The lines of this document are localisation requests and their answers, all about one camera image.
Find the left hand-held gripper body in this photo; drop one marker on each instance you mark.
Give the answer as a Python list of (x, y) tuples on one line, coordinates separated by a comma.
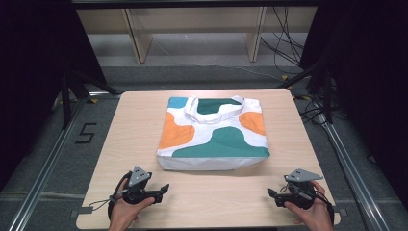
[(138, 183)]

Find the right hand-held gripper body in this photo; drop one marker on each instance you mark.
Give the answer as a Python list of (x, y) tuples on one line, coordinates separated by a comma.
[(301, 189)]

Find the white orange green tote bag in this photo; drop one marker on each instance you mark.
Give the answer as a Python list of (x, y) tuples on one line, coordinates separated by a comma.
[(224, 141)]

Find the person's right hand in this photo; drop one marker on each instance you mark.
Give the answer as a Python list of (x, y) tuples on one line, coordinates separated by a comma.
[(312, 215)]

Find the person's left hand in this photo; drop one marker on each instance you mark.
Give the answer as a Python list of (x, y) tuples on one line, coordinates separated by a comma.
[(126, 211)]

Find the black tripod stand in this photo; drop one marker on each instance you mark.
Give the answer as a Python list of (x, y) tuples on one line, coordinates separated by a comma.
[(72, 96), (322, 89)]

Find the black curtain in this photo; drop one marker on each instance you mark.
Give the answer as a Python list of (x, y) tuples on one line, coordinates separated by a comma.
[(372, 80), (29, 80)]

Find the light wooden shelf unit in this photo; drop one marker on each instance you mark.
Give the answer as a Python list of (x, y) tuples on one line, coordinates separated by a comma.
[(192, 29)]

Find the aluminium floor rail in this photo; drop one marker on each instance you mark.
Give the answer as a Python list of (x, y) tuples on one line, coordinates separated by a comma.
[(48, 160), (352, 173)]

